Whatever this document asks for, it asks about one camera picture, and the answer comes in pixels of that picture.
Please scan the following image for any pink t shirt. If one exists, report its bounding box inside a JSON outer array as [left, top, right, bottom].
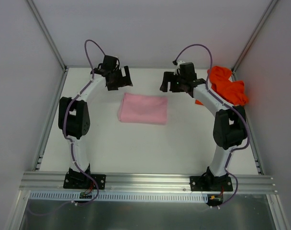
[[118, 92, 168, 125]]

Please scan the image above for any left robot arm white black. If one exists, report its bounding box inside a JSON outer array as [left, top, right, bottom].
[[58, 55, 133, 188]]

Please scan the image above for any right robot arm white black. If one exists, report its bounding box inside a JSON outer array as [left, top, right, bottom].
[[160, 62, 247, 192]]

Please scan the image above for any orange t shirt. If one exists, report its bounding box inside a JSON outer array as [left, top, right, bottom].
[[209, 66, 249, 106]]

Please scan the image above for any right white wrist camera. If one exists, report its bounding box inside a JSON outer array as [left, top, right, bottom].
[[172, 60, 185, 75]]

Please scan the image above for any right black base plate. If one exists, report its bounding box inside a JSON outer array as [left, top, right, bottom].
[[190, 175, 233, 192]]

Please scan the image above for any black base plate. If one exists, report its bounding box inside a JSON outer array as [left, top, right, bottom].
[[63, 171, 106, 190], [190, 175, 233, 192]]

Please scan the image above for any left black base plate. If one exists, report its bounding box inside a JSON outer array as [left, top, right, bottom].
[[63, 171, 106, 190]]

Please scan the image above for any left aluminium frame post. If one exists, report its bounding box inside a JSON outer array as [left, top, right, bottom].
[[25, 0, 67, 71]]

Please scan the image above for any aluminium frame post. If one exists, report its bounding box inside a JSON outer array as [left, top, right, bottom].
[[25, 0, 67, 71], [232, 0, 279, 72]]

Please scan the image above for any right aluminium frame post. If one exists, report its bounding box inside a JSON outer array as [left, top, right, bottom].
[[232, 0, 279, 72]]

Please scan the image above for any aluminium mounting rail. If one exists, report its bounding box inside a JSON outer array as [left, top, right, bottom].
[[19, 171, 278, 194]]

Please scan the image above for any white slotted cable duct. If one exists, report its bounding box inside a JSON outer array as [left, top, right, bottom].
[[29, 191, 208, 204]]

